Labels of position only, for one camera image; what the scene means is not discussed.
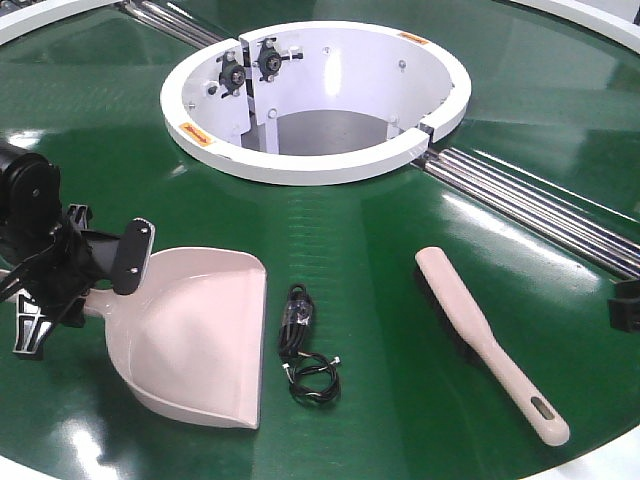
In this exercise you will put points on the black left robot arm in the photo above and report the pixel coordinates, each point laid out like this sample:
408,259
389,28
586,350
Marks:
30,203

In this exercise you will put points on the pink plastic dustpan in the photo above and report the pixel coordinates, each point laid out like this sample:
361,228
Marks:
188,342

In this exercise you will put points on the black bearing right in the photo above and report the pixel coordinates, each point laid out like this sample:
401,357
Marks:
270,60

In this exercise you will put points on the chrome rollers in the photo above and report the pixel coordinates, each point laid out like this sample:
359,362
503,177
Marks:
538,210
172,21

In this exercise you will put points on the orange warning label rear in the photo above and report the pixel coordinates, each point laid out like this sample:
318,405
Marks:
414,38

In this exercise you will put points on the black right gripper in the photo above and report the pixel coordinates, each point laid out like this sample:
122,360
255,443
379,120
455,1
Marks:
624,306

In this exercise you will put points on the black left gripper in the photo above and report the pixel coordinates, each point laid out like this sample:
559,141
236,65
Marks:
58,275

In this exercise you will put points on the black bearing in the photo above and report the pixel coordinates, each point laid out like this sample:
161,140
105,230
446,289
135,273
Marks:
232,75
270,60

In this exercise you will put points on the white rim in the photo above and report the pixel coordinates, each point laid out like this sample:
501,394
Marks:
24,20
618,21

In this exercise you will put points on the white outer rim left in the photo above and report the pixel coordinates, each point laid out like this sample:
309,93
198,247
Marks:
24,20

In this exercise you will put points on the pink hand brush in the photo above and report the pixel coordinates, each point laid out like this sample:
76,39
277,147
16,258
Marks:
470,323

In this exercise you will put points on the chrome rollers right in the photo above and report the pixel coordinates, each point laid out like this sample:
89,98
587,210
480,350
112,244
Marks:
538,210

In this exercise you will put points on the black bearing left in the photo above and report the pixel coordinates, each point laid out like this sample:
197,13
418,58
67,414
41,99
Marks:
232,75

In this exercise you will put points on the orange warning label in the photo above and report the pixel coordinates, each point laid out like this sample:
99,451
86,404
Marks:
198,135
414,38

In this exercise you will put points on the orange warning label front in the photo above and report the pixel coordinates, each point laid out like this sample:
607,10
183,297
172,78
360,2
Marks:
198,135

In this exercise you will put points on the chrome rollers top left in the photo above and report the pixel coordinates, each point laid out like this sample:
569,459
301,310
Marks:
172,21

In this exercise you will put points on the white outer rim right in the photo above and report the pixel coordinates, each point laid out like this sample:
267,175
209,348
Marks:
618,21

